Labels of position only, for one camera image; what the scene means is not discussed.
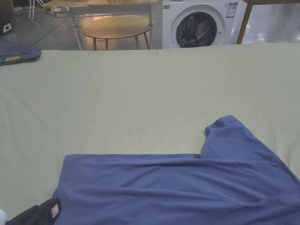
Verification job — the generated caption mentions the white washing machine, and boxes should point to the white washing machine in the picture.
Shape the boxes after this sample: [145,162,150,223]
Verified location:
[162,0,248,50]

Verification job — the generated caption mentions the round wooden table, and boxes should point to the round wooden table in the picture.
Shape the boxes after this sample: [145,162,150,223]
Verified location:
[82,15,154,51]

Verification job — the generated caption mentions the bed with pale green sheet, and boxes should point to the bed with pale green sheet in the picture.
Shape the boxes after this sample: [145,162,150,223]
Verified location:
[0,42,300,225]

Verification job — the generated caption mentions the wooden table with grey frame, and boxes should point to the wooden table with grey frame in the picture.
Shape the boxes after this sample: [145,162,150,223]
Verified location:
[41,0,159,51]

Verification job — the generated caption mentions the blue shirt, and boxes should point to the blue shirt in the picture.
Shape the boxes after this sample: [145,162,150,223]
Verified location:
[52,115,300,225]

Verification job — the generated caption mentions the white metal stand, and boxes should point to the white metal stand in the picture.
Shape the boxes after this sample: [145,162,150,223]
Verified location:
[28,0,47,22]

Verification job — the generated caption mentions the folded blue jeans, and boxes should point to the folded blue jeans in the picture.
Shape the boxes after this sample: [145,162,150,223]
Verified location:
[0,45,42,67]

